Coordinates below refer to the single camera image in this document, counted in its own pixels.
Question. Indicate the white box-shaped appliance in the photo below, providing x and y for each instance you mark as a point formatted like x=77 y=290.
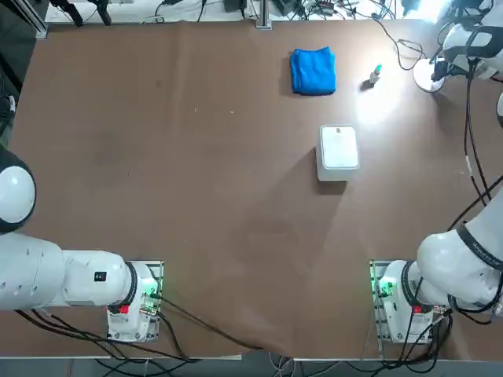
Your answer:
x=338 y=149

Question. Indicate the black power adapter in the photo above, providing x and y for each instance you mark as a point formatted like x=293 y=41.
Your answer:
x=236 y=4

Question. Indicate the black tripod leg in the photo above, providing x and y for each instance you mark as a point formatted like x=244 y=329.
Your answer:
x=104 y=15
x=74 y=13

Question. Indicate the blue folded cloth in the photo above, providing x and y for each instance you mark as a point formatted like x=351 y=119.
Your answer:
x=313 y=70

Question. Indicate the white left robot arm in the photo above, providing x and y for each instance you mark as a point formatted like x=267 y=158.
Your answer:
x=39 y=271

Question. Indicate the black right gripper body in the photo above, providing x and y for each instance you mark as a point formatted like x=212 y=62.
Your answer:
x=439 y=70

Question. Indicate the aluminium frame profile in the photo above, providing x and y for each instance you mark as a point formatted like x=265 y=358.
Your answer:
x=39 y=23

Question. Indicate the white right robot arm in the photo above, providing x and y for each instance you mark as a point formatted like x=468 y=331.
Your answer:
x=444 y=267

